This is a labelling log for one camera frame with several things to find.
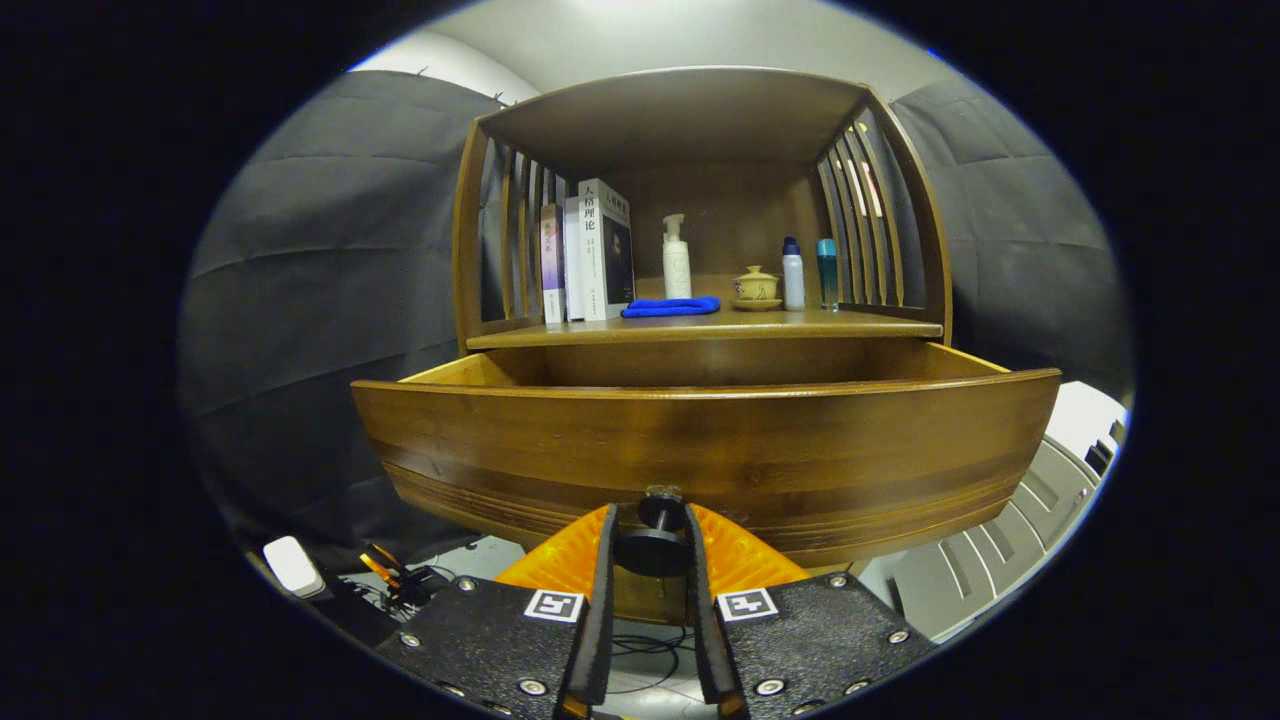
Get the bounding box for white plastic device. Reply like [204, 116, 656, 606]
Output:
[262, 536, 327, 599]

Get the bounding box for wooden countertop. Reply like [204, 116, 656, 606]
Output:
[465, 305, 944, 351]

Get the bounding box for black floor cables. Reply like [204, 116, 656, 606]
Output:
[610, 625, 701, 696]

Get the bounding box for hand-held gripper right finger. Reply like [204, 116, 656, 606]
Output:
[683, 503, 941, 720]

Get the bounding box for thin white book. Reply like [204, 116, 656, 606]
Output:
[563, 196, 586, 322]

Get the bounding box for white book with portrait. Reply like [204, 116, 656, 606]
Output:
[578, 178, 635, 322]

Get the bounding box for purple book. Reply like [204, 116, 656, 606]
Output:
[540, 204, 567, 324]

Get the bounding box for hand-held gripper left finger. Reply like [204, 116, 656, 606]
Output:
[375, 503, 619, 720]

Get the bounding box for wooden cabinet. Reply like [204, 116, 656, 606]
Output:
[452, 66, 954, 626]

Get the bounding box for white filing cabinet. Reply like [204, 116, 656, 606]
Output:
[860, 380, 1131, 641]

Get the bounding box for blue folded cloth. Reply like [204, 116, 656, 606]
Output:
[621, 296, 721, 319]

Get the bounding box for white pump bottle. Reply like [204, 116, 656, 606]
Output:
[662, 213, 693, 300]

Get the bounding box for wooden drawer with black knob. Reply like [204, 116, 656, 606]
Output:
[350, 340, 1063, 581]

